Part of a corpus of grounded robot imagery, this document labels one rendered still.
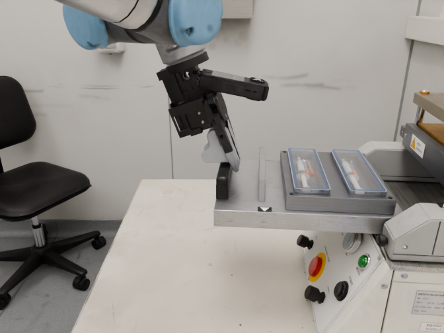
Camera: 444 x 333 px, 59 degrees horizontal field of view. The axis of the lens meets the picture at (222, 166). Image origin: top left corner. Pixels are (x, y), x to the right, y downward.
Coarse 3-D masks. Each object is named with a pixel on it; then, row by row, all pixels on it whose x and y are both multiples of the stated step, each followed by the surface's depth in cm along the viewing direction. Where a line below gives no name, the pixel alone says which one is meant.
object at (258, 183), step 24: (240, 168) 76; (264, 168) 66; (240, 192) 67; (264, 192) 63; (216, 216) 62; (240, 216) 61; (264, 216) 61; (288, 216) 60; (312, 216) 60; (336, 216) 60; (360, 216) 59; (384, 216) 59
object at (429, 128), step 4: (420, 124) 73; (424, 124) 73; (428, 124) 73; (432, 124) 73; (436, 124) 73; (440, 124) 73; (424, 128) 71; (428, 128) 71; (432, 128) 71; (436, 128) 71; (440, 128) 71; (428, 132) 70; (432, 132) 69; (436, 132) 69; (440, 132) 69; (432, 136) 68; (436, 136) 67; (440, 136) 67; (436, 140) 66; (440, 140) 65
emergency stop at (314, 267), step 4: (316, 256) 77; (312, 260) 78; (316, 260) 76; (320, 260) 75; (312, 264) 77; (316, 264) 75; (320, 264) 75; (312, 268) 76; (316, 268) 75; (320, 268) 75; (312, 272) 75; (316, 272) 75
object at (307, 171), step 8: (296, 152) 75; (304, 152) 75; (312, 152) 75; (296, 160) 71; (304, 160) 71; (312, 160) 71; (296, 168) 68; (304, 168) 68; (312, 168) 68; (320, 168) 68; (296, 176) 65; (304, 176) 65; (312, 176) 65; (320, 176) 65; (296, 184) 62; (304, 184) 62; (312, 184) 62; (320, 184) 62
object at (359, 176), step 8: (336, 152) 75; (344, 152) 75; (352, 152) 75; (360, 152) 75; (336, 160) 71; (344, 160) 71; (352, 160) 71; (360, 160) 71; (344, 168) 68; (352, 168) 68; (360, 168) 68; (368, 168) 68; (344, 176) 65; (352, 176) 65; (360, 176) 65; (368, 176) 65; (376, 176) 65; (352, 184) 62; (360, 184) 62; (368, 184) 62; (376, 184) 62
